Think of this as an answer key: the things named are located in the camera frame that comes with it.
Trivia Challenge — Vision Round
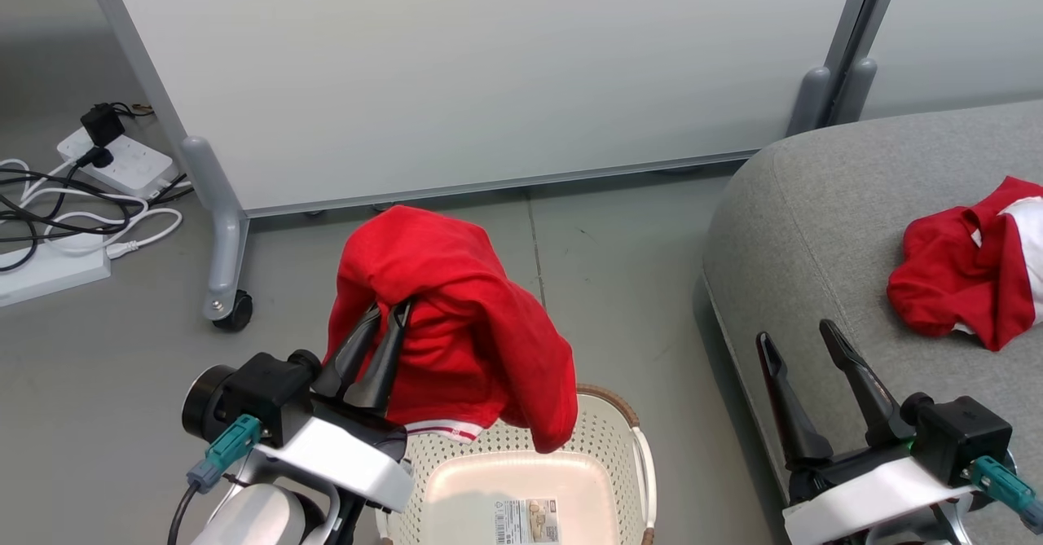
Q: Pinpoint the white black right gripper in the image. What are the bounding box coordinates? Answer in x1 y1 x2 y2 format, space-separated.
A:
755 319 977 545

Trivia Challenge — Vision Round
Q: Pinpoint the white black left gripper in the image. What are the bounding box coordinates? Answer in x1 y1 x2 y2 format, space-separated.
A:
259 300 416 514

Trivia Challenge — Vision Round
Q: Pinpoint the red and white garment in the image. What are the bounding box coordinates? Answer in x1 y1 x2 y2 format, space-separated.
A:
887 176 1043 353

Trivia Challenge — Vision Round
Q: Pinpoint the grey fabric sofa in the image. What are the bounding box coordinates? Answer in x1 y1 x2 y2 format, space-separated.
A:
702 101 1043 545

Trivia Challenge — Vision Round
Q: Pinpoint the black caster wheel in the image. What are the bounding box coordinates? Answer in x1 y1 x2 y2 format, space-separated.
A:
212 288 254 333

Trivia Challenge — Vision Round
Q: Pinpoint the grey panel stand leg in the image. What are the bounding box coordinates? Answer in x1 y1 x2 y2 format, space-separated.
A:
180 135 250 322

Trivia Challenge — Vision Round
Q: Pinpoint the printed basket label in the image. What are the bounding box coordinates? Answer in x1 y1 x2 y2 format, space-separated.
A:
492 497 562 545

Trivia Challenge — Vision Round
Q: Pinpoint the beige perforated laundry basket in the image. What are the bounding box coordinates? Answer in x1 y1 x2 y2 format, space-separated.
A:
375 384 658 545

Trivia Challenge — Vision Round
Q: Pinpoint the grey panel foot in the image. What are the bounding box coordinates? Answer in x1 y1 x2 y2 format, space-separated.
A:
831 57 879 127
786 66 834 138

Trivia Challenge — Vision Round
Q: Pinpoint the large white partition panel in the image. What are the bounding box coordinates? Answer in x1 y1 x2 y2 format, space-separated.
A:
77 0 885 218

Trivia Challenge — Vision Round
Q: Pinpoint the long white power strip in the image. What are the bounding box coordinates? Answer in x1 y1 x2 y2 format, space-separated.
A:
0 234 112 309

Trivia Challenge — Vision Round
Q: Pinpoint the black power adapter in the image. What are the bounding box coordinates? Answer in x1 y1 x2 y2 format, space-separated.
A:
79 103 128 149

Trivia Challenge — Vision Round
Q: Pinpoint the teal left camera connector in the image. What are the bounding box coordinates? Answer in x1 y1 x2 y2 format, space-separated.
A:
187 414 264 494

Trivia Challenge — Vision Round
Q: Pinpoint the teal camera connector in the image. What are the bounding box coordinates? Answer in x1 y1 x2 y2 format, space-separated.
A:
968 455 1043 534
187 414 264 494

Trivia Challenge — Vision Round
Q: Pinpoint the teal right camera connector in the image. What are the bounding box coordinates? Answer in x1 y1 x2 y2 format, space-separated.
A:
968 455 1043 534

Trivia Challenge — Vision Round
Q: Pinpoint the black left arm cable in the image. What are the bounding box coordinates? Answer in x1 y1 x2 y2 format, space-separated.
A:
167 484 201 545

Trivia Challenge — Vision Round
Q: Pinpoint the white power cable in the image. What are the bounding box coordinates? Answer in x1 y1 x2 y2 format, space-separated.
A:
0 156 185 262

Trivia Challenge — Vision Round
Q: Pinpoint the black power cable bundle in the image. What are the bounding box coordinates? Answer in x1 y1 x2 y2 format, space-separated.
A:
0 101 196 274

